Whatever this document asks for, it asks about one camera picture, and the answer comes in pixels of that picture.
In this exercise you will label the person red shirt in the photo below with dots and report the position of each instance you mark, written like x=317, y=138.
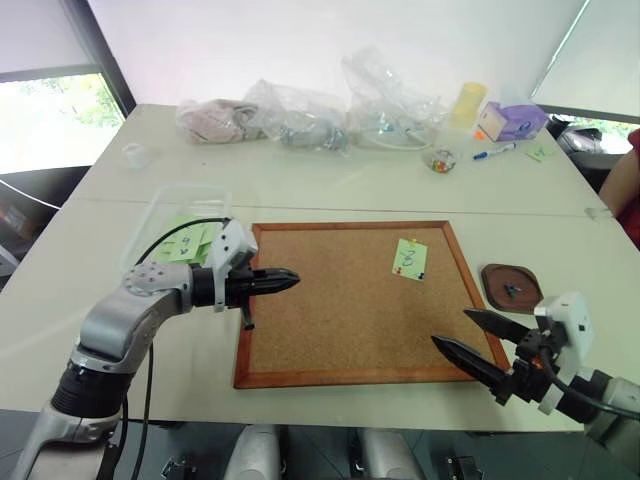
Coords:
x=632, y=225

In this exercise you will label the brown wooden dish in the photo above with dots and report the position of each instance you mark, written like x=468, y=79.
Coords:
x=500, y=300

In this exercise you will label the silver rounded robot leg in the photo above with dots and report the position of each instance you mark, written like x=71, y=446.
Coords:
x=260, y=452
x=387, y=455

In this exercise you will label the clear plastic box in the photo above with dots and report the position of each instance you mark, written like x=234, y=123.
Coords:
x=150, y=210

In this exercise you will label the pale yellow cup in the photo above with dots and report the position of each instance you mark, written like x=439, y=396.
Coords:
x=467, y=105

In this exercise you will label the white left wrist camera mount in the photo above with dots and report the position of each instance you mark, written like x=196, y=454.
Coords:
x=235, y=245

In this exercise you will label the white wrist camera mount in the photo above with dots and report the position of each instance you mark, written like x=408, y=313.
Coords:
x=235, y=245
x=570, y=315

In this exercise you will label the wood-framed cork board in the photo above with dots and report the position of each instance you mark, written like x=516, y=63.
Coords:
x=345, y=310

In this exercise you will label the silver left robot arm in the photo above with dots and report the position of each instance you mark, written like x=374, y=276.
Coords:
x=115, y=320

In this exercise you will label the large green note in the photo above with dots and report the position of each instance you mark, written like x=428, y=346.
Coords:
x=175, y=242

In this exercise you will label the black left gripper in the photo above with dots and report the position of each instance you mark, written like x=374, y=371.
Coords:
x=240, y=289

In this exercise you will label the green paper note with writing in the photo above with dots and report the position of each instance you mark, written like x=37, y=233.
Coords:
x=409, y=259

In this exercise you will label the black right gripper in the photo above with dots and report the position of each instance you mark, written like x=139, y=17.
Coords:
x=527, y=382

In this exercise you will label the plastic bag with grey items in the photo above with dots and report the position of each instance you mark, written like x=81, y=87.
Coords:
x=300, y=117

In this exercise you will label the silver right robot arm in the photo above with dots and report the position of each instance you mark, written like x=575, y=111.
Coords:
x=620, y=397

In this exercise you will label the dark side cabinet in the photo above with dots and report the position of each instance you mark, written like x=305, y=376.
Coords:
x=35, y=210

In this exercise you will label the green sticky note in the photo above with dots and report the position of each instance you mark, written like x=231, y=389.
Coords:
x=541, y=154

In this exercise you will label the small jar of pushpins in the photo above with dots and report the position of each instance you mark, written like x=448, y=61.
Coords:
x=440, y=161

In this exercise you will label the small clear plastic piece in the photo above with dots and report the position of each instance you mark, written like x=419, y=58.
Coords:
x=597, y=212

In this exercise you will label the small clear plastic cup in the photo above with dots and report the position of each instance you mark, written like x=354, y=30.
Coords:
x=136, y=156

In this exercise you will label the tall crumpled clear plastic bag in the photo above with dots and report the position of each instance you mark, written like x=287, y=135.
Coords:
x=390, y=100

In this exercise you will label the plastic bag with pink cloth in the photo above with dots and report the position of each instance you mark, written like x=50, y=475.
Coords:
x=215, y=120

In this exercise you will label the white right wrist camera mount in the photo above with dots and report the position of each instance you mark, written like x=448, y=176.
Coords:
x=570, y=315

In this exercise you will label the blue and white marker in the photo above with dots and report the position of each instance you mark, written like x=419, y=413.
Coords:
x=495, y=151

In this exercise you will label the purple tissue box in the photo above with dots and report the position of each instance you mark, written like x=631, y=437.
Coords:
x=515, y=120

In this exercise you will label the dark window frame post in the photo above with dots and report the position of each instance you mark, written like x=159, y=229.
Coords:
x=107, y=60

